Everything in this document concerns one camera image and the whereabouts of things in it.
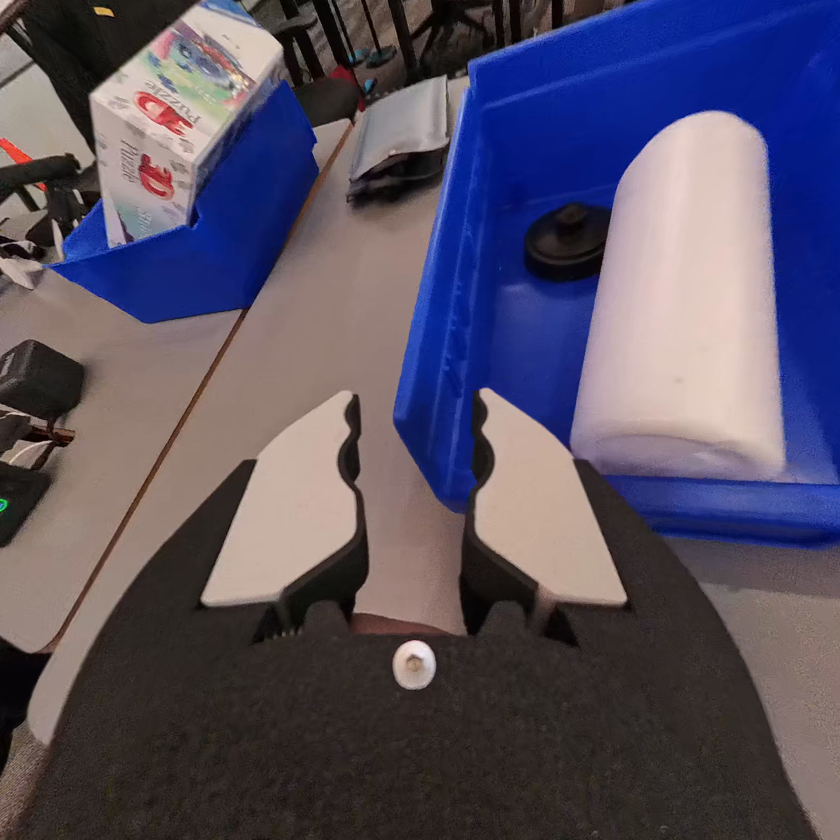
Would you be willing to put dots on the black power adapter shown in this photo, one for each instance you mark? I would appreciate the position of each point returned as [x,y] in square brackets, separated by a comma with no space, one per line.
[39,377]

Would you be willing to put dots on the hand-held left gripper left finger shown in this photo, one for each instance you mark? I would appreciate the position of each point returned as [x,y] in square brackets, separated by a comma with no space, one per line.
[289,512]

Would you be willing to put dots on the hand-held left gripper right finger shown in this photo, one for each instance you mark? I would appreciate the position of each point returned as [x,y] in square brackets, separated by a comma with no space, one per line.
[544,518]

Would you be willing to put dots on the silver pouch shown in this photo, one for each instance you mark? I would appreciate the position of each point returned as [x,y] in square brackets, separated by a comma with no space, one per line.
[400,131]

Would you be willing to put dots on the white plastic bottle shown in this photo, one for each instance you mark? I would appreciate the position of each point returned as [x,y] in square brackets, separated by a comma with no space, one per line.
[682,295]

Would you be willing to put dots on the black charger with green light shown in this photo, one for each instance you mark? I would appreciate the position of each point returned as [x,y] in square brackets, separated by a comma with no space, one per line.
[19,499]

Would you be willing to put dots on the black bottle lid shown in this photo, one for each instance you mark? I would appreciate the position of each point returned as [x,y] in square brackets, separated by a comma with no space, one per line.
[564,249]

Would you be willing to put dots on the blue plastic bin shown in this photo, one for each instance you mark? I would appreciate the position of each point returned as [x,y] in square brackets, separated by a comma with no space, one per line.
[216,262]
[459,262]

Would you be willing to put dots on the colourful puzzle box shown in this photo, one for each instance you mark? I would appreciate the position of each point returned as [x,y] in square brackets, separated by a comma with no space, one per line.
[170,124]

